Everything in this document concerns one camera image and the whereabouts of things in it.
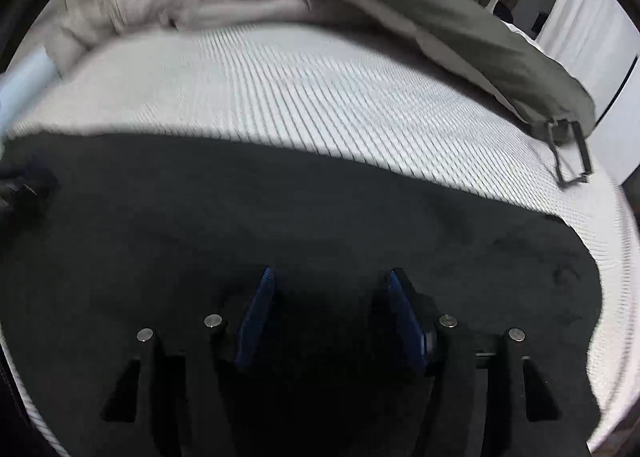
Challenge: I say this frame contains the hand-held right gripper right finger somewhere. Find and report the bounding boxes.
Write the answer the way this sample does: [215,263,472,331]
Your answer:
[385,267,561,457]

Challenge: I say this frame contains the black pants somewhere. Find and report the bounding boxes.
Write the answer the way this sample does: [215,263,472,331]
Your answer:
[0,130,603,457]

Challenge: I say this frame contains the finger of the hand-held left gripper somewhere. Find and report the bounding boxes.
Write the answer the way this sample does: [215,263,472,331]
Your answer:
[0,164,61,225]

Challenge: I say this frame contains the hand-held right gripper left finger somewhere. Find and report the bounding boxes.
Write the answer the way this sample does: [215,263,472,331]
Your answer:
[100,266,277,457]

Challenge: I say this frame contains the light blue roll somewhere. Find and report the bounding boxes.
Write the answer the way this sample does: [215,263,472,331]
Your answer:
[0,50,56,138]

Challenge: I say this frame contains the grey plastic frame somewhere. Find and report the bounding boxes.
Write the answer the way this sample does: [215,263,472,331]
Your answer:
[542,118,593,189]

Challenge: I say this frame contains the white honeycomb mattress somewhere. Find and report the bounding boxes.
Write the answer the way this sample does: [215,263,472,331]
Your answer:
[0,20,640,453]

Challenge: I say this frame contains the olive green jacket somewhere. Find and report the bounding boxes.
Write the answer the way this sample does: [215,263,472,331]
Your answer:
[272,0,598,140]

